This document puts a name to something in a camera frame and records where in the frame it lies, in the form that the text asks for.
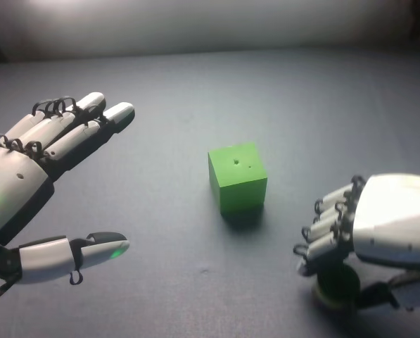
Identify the green foam cube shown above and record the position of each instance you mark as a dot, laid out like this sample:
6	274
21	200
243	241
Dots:
243	176

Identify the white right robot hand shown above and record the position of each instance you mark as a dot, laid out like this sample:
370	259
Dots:
392	218

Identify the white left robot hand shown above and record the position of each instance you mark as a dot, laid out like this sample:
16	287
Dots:
16	183

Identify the grey table cloth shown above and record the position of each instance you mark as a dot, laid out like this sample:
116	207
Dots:
195	281

